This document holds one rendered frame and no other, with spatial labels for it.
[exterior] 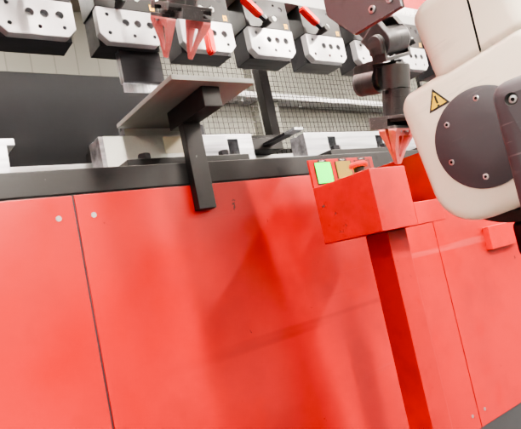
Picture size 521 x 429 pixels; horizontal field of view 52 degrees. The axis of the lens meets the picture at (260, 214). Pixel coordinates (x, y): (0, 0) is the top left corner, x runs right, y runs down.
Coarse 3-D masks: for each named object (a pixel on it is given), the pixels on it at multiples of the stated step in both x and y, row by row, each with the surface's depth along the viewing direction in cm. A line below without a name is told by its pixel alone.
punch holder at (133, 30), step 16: (80, 0) 119; (96, 0) 113; (112, 0) 115; (128, 0) 118; (144, 0) 120; (96, 16) 112; (112, 16) 114; (128, 16) 116; (144, 16) 119; (96, 32) 113; (112, 32) 114; (128, 32) 116; (144, 32) 118; (96, 48) 115; (112, 48) 116; (128, 48) 118; (144, 48) 119
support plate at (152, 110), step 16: (176, 80) 93; (192, 80) 94; (208, 80) 96; (224, 80) 98; (240, 80) 101; (160, 96) 99; (176, 96) 101; (224, 96) 106; (144, 112) 106; (160, 112) 108; (128, 128) 114; (144, 128) 116; (160, 128) 119
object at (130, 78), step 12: (120, 60) 117; (132, 60) 119; (144, 60) 121; (156, 60) 123; (120, 72) 118; (132, 72) 118; (144, 72) 120; (156, 72) 122; (132, 84) 119; (144, 84) 120; (156, 84) 122
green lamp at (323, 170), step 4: (316, 164) 112; (320, 164) 113; (324, 164) 114; (328, 164) 114; (316, 168) 112; (320, 168) 113; (324, 168) 114; (328, 168) 114; (320, 172) 112; (324, 172) 113; (328, 172) 114; (320, 176) 112; (324, 176) 113; (328, 176) 114; (332, 176) 114; (320, 180) 112; (324, 180) 113; (328, 180) 113; (332, 180) 114
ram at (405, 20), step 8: (232, 0) 140; (272, 0) 144; (280, 0) 146; (288, 0) 148; (296, 0) 150; (304, 0) 152; (312, 0) 154; (320, 0) 156; (408, 0) 182; (416, 0) 186; (424, 0) 188; (288, 8) 150; (320, 8) 155; (416, 8) 185; (400, 16) 178; (408, 16) 180
